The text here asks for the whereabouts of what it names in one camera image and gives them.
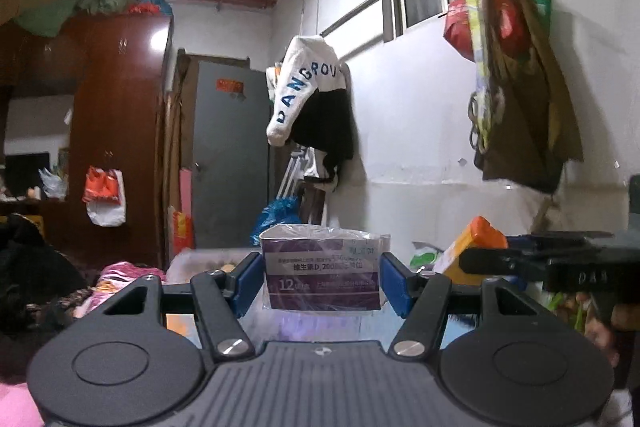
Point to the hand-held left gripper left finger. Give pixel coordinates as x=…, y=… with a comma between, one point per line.
x=246, y=281

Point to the hanging bags on rail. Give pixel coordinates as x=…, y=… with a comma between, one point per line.
x=535, y=107

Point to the black garment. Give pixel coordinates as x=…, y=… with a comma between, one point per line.
x=325, y=127

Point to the white hoodie with blue letters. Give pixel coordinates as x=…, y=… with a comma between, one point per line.
x=300, y=82

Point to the black cloth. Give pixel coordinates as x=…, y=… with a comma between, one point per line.
x=35, y=272

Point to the clear plastic storage box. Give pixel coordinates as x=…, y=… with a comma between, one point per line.
x=210, y=263

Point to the black monitor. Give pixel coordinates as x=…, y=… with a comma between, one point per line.
x=27, y=174

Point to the red and white plastic bag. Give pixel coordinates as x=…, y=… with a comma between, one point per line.
x=105, y=194

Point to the green cloth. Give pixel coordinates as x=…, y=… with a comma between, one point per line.
x=55, y=12

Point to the purple white medicine box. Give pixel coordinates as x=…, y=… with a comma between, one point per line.
x=322, y=269

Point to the pink cloth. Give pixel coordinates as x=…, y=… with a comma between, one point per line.
x=17, y=404

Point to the person's right hand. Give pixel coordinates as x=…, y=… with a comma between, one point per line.
x=625, y=318

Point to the blue plastic bag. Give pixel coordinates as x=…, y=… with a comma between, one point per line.
x=275, y=219

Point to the pink striped blanket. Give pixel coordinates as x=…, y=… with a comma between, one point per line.
x=120, y=279

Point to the brown wooden wardrobe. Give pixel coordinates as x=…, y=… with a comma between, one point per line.
x=115, y=132

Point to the red packet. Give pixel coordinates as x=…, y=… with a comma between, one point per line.
x=182, y=232

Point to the white folding rack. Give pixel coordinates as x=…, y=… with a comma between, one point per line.
x=297, y=187

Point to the orange yellow carton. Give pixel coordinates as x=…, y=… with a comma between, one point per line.
x=472, y=249

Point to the yellow green hanging bag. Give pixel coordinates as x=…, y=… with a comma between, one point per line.
x=475, y=32

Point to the red and blue bundle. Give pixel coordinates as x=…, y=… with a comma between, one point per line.
x=150, y=6

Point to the white green plastic bag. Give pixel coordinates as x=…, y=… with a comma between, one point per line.
x=425, y=257

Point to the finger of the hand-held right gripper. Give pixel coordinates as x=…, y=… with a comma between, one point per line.
x=505, y=263
x=560, y=238

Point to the grey metal door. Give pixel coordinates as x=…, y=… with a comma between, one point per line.
x=227, y=157

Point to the colourful snack packets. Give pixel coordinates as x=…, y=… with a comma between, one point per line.
x=580, y=322

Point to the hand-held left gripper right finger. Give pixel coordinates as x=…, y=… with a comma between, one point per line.
x=395, y=281

